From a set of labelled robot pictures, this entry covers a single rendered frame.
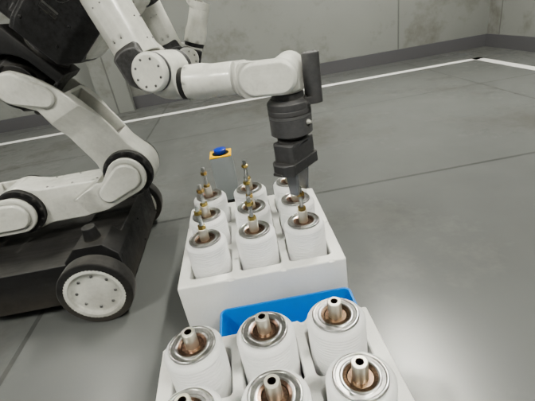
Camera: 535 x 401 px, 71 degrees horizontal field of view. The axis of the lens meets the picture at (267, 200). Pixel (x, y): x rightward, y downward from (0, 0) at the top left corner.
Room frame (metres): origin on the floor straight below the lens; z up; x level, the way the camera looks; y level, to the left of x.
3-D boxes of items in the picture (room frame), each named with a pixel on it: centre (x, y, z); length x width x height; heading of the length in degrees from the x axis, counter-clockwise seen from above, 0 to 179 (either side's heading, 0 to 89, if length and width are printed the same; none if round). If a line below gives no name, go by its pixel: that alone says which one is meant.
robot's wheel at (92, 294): (0.85, 0.50, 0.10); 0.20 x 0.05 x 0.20; 92
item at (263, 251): (0.76, 0.04, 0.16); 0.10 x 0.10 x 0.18
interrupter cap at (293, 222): (0.76, -0.08, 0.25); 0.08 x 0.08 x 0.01
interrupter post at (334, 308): (0.45, -0.08, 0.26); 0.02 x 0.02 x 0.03
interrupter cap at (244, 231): (0.76, 0.04, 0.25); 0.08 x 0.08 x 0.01
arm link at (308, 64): (0.77, -0.09, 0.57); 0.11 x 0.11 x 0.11; 73
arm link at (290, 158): (0.76, -0.08, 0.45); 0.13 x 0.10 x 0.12; 137
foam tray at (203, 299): (0.88, 0.04, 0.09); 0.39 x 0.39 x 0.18; 1
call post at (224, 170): (1.17, 0.13, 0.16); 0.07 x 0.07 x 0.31; 1
